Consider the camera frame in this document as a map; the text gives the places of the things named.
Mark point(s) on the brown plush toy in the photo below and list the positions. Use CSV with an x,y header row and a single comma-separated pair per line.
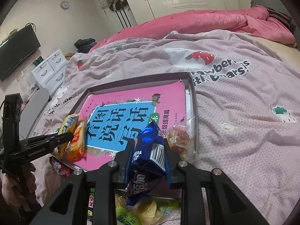
x,y
69,55

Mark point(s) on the orange cracker packet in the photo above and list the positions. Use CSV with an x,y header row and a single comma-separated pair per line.
x,y
76,152

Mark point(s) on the person's left hand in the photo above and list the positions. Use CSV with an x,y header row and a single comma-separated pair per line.
x,y
11,192

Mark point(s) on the hanging dark striped clothes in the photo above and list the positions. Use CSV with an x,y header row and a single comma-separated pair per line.
x,y
120,14

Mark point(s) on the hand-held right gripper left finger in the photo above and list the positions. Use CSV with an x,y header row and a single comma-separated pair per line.
x,y
121,161

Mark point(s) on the green black snack packet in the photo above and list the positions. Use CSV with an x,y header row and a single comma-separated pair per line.
x,y
91,204

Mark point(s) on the dark green bottles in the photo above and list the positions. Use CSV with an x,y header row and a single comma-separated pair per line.
x,y
37,61

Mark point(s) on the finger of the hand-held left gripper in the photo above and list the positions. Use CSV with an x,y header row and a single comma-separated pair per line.
x,y
63,137

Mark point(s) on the white drawer cabinet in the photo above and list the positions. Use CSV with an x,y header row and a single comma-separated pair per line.
x,y
50,68

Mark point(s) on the pale yellow clear-wrapped snack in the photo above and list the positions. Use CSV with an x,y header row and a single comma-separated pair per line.
x,y
150,209

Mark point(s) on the yellow candy packet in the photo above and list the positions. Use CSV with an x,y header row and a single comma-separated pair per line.
x,y
68,121

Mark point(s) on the grey padded headboard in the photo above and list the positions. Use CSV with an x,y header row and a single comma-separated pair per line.
x,y
269,1

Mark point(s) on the pink strawberry printed blanket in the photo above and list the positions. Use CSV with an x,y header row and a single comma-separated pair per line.
x,y
234,121

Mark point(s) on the grey chair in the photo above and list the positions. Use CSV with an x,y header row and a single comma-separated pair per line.
x,y
35,107

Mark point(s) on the white door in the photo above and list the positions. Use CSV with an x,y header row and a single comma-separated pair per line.
x,y
110,24

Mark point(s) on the pink and blue book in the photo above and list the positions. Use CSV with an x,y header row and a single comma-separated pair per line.
x,y
117,96

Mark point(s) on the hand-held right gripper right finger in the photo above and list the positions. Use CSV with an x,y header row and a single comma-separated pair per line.
x,y
173,171

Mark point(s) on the pink shallow box tray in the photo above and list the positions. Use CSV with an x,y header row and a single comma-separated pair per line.
x,y
140,81

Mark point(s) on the dark clothes pile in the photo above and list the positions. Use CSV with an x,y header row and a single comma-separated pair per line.
x,y
85,45

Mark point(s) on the pink quilt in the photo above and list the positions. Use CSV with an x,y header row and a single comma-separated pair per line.
x,y
187,23

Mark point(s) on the black flat television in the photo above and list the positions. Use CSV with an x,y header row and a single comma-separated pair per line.
x,y
16,51

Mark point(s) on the dark striped pillow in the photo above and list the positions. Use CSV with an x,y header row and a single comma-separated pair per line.
x,y
281,16

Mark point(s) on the clear plastic bag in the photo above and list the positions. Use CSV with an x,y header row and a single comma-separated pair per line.
x,y
27,83

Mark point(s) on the red cartoon snack packet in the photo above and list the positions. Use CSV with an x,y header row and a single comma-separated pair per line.
x,y
59,167

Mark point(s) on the blue snack packet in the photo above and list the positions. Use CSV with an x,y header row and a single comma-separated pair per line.
x,y
145,168

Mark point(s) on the clear candy packet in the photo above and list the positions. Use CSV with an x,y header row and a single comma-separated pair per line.
x,y
180,138

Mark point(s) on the round wall clock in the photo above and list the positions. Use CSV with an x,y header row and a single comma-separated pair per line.
x,y
64,5

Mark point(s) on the tan bed sheet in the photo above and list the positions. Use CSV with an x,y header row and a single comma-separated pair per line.
x,y
281,51

